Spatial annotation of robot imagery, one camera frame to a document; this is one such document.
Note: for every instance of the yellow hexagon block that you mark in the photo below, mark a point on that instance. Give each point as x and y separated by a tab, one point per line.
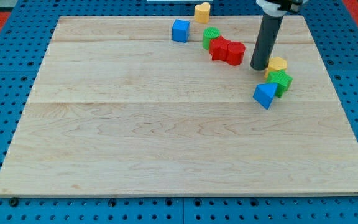
275	64

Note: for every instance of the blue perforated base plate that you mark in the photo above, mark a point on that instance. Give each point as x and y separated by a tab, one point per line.
23	42

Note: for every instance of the red cylinder block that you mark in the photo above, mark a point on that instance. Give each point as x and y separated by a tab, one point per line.
235	53

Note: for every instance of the light wooden board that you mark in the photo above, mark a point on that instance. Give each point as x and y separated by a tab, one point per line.
118	109

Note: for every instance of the blue cube block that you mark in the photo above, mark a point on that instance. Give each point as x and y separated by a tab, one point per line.
180	30

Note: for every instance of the green star block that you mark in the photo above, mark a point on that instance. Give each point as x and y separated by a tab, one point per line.
282	79

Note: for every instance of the blue triangle block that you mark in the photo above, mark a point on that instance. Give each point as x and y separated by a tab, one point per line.
264	94

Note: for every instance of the yellow heart block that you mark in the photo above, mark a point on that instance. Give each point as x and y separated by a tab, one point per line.
202	12

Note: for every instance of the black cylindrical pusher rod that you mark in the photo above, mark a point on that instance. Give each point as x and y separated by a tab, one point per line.
265	42

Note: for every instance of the green cylinder block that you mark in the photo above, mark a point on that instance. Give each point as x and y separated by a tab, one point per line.
209	34

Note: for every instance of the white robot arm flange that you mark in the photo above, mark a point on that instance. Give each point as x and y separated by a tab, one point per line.
278	8

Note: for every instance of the red star block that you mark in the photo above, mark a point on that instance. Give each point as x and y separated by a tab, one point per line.
218	48

